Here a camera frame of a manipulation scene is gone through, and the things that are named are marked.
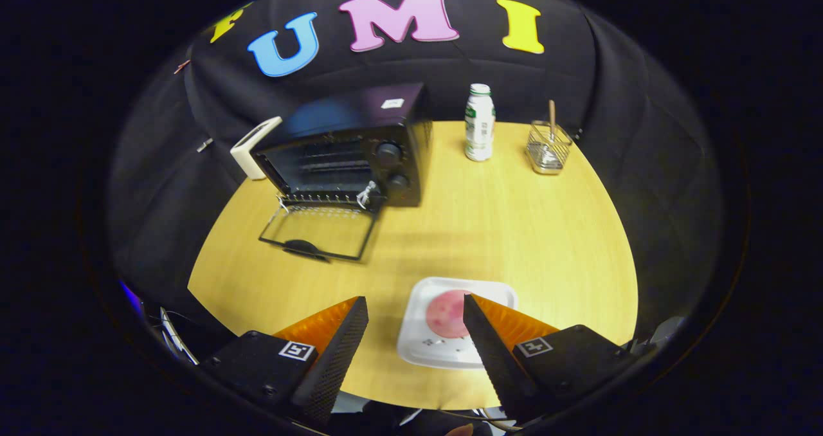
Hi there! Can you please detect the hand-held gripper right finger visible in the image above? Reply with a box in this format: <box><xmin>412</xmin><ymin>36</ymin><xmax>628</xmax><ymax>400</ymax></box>
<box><xmin>462</xmin><ymin>294</ymin><xmax>644</xmax><ymax>424</ymax></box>

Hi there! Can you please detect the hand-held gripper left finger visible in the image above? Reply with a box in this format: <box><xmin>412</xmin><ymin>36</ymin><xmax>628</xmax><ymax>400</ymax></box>
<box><xmin>199</xmin><ymin>296</ymin><xmax>370</xmax><ymax>428</ymax></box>

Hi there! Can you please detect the pink round ham slice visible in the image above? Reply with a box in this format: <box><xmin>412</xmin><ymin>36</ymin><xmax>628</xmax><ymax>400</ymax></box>
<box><xmin>425</xmin><ymin>289</ymin><xmax>473</xmax><ymax>339</ymax></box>

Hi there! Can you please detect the white square plate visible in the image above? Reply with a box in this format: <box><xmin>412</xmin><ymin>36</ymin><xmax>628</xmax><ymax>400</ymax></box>
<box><xmin>396</xmin><ymin>277</ymin><xmax>519</xmax><ymax>370</ymax></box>

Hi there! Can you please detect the black toaster oven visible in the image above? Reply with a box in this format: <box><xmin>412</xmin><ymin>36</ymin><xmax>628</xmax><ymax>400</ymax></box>
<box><xmin>251</xmin><ymin>82</ymin><xmax>433</xmax><ymax>264</ymax></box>

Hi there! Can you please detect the white bread toaster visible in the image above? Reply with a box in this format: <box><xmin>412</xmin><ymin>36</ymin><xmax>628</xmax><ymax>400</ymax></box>
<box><xmin>230</xmin><ymin>116</ymin><xmax>284</xmax><ymax>181</ymax></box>

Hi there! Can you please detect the white bottle with green label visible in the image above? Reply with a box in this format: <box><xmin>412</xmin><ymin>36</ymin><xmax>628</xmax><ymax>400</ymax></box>
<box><xmin>464</xmin><ymin>84</ymin><xmax>496</xmax><ymax>162</ymax></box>

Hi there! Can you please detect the white string loop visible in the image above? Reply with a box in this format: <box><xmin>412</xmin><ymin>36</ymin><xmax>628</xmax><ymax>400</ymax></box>
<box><xmin>356</xmin><ymin>180</ymin><xmax>380</xmax><ymax>210</ymax></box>

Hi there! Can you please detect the wire mesh basket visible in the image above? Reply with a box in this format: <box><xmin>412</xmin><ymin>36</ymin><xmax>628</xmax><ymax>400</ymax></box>
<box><xmin>525</xmin><ymin>121</ymin><xmax>573</xmax><ymax>176</ymax></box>

